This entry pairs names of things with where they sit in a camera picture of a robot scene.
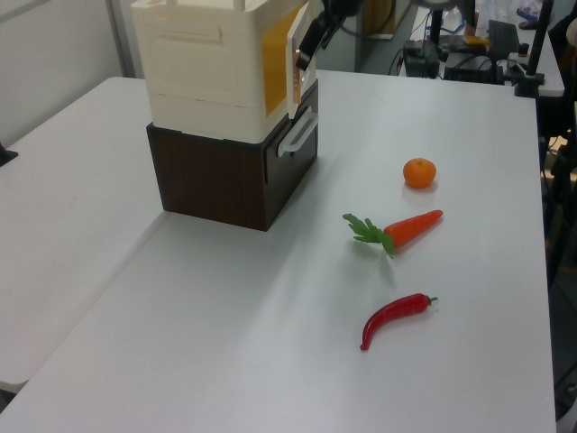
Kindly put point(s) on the black table bracket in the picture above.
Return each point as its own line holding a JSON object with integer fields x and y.
{"x": 6, "y": 155}

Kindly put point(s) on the yellow object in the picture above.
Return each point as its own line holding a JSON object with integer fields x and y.
{"x": 475, "y": 41}

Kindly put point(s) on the dark brown wooden drawer unit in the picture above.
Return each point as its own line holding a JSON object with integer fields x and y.
{"x": 212, "y": 180}

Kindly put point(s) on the wooden panel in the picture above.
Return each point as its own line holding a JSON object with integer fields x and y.
{"x": 381, "y": 18}

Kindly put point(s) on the small black device box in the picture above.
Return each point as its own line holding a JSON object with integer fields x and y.
{"x": 420, "y": 58}

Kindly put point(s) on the thin black pole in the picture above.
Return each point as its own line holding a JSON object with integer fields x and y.
{"x": 436, "y": 27}

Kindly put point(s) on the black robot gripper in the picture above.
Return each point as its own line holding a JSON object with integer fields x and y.
{"x": 342, "y": 8}

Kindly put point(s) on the black pole with table clamp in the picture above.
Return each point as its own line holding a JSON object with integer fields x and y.
{"x": 536, "y": 49}

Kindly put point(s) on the flat black electronics box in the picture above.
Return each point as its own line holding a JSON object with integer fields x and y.
{"x": 473, "y": 70}

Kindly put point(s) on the orange tangerine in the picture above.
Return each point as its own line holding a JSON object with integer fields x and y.
{"x": 419, "y": 172}

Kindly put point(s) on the orange toy carrot green leaves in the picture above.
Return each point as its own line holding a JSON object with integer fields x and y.
{"x": 408, "y": 228}

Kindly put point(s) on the red toy chili pepper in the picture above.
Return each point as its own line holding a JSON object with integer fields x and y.
{"x": 392, "y": 313}

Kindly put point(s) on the black tripod stand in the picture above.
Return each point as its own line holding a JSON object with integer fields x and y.
{"x": 561, "y": 189}

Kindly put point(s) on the cream plastic cabinet box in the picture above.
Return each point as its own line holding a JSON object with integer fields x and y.
{"x": 203, "y": 81}

